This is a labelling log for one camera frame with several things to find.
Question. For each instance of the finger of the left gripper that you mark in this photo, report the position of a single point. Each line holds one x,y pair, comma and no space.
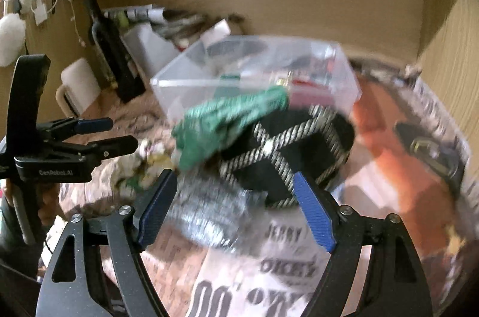
61,130
93,153

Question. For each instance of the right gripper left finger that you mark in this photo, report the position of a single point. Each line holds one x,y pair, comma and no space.
74,284

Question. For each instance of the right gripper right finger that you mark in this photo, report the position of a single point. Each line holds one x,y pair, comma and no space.
395,283

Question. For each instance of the green knitted cloth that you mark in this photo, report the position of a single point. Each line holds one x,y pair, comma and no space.
213,126

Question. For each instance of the black cap with striped trim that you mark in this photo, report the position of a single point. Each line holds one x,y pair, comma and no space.
315,141

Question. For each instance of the white ceramic mug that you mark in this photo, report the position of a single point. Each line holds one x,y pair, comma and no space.
78,90

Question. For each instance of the floral patterned cloth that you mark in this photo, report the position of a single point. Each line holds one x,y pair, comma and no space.
138,171

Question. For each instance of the dark glass bottle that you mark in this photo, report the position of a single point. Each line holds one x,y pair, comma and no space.
121,70

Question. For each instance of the white fluffy object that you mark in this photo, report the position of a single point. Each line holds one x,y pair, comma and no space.
12,38

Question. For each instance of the black round gadget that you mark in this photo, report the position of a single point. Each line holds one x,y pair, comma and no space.
441,158

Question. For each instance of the small white box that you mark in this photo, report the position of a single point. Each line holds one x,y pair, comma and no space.
217,32

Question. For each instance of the clear plastic storage box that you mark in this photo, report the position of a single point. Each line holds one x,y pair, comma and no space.
312,71

